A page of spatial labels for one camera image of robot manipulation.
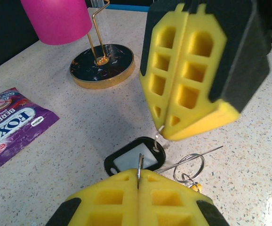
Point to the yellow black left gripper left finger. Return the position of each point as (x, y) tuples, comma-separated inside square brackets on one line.
[(107, 202)]

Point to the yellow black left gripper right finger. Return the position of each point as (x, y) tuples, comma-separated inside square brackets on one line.
[(173, 202)]

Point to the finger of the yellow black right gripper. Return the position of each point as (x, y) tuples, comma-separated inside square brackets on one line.
[(220, 70), (150, 77)]

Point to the small yellow key tag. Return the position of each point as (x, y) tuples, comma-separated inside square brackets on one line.
[(194, 187)]

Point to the key with black tag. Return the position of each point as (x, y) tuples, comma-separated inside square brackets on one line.
[(131, 159)]

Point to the pink plastic goblet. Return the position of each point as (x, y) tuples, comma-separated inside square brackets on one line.
[(56, 21)]

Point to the purple candy bag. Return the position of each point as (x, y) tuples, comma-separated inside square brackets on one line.
[(16, 131)]

